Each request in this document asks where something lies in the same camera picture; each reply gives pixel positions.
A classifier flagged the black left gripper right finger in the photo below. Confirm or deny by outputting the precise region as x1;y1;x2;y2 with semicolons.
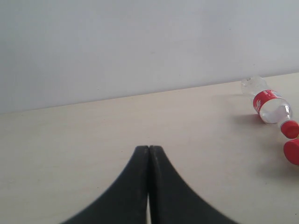
148;146;235;224

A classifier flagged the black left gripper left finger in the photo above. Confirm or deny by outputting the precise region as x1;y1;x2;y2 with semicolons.
64;146;149;224

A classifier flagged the yellow label bottle red cap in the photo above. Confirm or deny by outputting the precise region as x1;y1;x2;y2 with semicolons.
284;139;299;166

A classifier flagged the clear bottle red label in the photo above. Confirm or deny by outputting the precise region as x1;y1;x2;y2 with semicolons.
241;76;299;139

